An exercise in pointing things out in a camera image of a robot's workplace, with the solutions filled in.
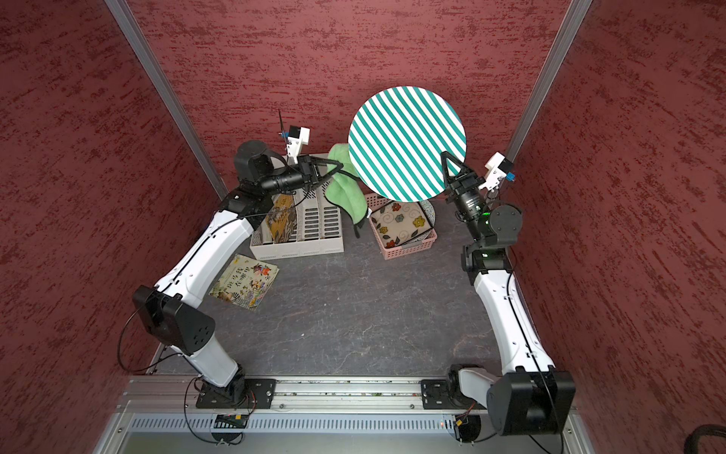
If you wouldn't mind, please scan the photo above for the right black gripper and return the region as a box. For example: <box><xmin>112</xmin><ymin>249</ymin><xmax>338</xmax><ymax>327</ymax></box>
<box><xmin>441</xmin><ymin>150</ymin><xmax>491</xmax><ymax>241</ymax></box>

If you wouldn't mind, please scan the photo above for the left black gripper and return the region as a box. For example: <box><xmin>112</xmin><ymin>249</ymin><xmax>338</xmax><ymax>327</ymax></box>
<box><xmin>260</xmin><ymin>154</ymin><xmax>343</xmax><ymax>195</ymax></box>

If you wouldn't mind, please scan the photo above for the green microfiber cloth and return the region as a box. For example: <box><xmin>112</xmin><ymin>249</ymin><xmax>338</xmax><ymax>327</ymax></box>
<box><xmin>325</xmin><ymin>144</ymin><xmax>369</xmax><ymax>238</ymax></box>

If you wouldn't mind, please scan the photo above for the green striped round plate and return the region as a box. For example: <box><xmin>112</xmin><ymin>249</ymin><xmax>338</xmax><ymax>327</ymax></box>
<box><xmin>348</xmin><ymin>86</ymin><xmax>467</xmax><ymax>202</ymax></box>

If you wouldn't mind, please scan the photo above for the square floral plate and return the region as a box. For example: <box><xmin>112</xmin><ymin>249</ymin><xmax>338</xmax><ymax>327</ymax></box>
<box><xmin>371</xmin><ymin>202</ymin><xmax>434</xmax><ymax>249</ymax></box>

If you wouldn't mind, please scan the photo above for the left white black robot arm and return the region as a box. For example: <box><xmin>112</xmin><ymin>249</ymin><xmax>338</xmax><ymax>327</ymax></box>
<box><xmin>132</xmin><ymin>140</ymin><xmax>357</xmax><ymax>408</ymax></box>

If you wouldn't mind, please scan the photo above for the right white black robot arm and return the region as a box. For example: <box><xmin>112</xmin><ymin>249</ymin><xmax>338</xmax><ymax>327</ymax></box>
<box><xmin>441</xmin><ymin>151</ymin><xmax>576</xmax><ymax>436</ymax></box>

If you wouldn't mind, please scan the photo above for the round colourful speckled plate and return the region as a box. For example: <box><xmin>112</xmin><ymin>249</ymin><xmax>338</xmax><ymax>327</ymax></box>
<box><xmin>420</xmin><ymin>201</ymin><xmax>436</xmax><ymax>227</ymax></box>

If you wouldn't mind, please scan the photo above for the white file organizer rack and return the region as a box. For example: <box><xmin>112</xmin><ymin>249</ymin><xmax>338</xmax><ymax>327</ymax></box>
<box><xmin>250</xmin><ymin>181</ymin><xmax>344</xmax><ymax>261</ymax></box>

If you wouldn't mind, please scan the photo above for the pink plastic basket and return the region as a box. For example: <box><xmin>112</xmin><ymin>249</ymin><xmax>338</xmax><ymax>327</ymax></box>
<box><xmin>366</xmin><ymin>193</ymin><xmax>438</xmax><ymax>260</ymax></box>

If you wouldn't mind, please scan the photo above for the orange comic book in rack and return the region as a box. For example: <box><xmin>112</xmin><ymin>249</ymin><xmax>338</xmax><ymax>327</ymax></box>
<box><xmin>261</xmin><ymin>194</ymin><xmax>297</xmax><ymax>244</ymax></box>

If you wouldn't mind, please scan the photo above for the floral picture book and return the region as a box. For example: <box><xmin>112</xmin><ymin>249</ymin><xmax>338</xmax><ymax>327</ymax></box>
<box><xmin>209</xmin><ymin>255</ymin><xmax>279</xmax><ymax>310</ymax></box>

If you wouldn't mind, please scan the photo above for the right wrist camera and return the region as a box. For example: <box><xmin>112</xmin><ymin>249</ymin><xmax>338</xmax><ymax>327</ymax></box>
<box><xmin>478</xmin><ymin>152</ymin><xmax>515</xmax><ymax>191</ymax></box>

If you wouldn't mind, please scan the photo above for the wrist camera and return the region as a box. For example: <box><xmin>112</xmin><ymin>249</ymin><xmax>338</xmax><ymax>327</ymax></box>
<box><xmin>278</xmin><ymin>111</ymin><xmax>311</xmax><ymax>165</ymax></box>
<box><xmin>478</xmin><ymin>152</ymin><xmax>515</xmax><ymax>191</ymax></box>

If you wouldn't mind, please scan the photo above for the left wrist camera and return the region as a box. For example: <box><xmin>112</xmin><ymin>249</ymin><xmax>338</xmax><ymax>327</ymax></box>
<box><xmin>278</xmin><ymin>111</ymin><xmax>311</xmax><ymax>165</ymax></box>

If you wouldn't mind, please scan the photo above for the right aluminium corner post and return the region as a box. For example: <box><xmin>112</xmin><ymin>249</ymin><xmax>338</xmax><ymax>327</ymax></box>
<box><xmin>506</xmin><ymin>0</ymin><xmax>593</xmax><ymax>162</ymax></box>

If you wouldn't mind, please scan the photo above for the aluminium corner post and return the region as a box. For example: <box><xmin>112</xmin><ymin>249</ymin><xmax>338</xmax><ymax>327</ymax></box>
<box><xmin>104</xmin><ymin>0</ymin><xmax>228</xmax><ymax>199</ymax></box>
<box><xmin>506</xmin><ymin>0</ymin><xmax>593</xmax><ymax>162</ymax></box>

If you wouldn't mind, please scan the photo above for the left aluminium corner post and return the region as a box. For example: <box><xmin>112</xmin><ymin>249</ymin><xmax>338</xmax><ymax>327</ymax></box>
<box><xmin>104</xmin><ymin>0</ymin><xmax>228</xmax><ymax>199</ymax></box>

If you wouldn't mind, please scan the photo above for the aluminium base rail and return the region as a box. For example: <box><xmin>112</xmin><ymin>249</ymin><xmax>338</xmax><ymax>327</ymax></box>
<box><xmin>115</xmin><ymin>375</ymin><xmax>462</xmax><ymax>415</ymax></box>

